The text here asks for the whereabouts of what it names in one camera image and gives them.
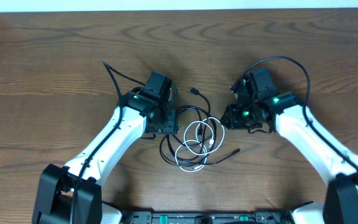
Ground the white usb cable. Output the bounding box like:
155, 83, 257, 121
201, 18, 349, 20
174, 116, 226, 173

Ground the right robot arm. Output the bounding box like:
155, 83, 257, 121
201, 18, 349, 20
221, 68, 358, 223

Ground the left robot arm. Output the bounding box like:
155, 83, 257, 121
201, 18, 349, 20
32, 72, 178, 223

